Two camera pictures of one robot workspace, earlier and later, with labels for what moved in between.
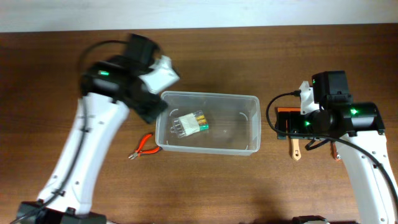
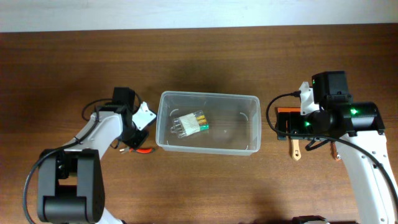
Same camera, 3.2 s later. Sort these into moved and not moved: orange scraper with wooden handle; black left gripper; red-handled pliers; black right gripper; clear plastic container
Moved: black left gripper; red-handled pliers
Not moved: clear plastic container; orange scraper with wooden handle; black right gripper
